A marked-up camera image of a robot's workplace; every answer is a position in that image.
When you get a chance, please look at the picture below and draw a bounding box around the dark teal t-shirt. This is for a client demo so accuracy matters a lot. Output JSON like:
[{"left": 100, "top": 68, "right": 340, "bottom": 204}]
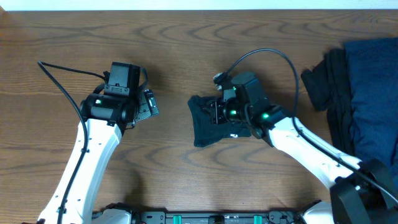
[{"left": 188, "top": 95, "right": 251, "bottom": 147}]

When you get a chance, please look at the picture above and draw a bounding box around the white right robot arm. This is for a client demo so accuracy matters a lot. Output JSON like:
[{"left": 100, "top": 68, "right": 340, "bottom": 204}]
[{"left": 210, "top": 72, "right": 397, "bottom": 223}]

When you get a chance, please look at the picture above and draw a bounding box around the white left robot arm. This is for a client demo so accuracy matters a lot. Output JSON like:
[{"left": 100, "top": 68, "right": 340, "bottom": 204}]
[{"left": 37, "top": 62, "right": 159, "bottom": 224}]

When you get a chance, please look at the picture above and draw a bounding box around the black garment in pile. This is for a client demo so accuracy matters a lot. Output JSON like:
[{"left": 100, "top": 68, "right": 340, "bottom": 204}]
[{"left": 301, "top": 49, "right": 354, "bottom": 156}]

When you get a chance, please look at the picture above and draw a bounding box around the blue garment in pile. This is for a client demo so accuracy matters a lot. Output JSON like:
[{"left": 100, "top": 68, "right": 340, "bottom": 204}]
[{"left": 345, "top": 38, "right": 397, "bottom": 177}]

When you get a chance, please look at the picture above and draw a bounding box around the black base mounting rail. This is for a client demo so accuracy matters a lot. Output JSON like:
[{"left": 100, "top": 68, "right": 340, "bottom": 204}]
[{"left": 91, "top": 208, "right": 312, "bottom": 224}]

